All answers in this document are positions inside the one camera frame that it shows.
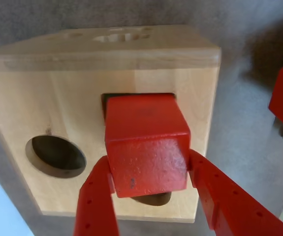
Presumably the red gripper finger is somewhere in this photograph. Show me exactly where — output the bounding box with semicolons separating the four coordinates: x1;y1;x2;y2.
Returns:
188;149;283;236
74;155;121;236

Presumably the red cube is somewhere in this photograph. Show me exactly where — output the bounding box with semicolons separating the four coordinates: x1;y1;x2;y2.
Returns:
104;94;191;199

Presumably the wooden shape sorter box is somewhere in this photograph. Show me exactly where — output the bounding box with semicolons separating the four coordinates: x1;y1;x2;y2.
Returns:
0;24;222;224

